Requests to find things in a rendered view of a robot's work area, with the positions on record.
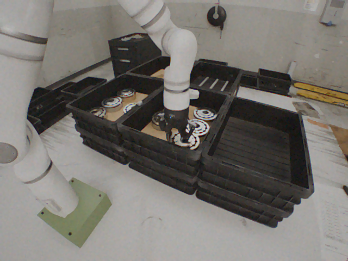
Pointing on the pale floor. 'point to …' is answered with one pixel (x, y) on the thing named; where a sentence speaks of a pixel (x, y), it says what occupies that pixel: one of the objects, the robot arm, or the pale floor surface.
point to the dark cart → (131, 53)
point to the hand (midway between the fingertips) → (175, 139)
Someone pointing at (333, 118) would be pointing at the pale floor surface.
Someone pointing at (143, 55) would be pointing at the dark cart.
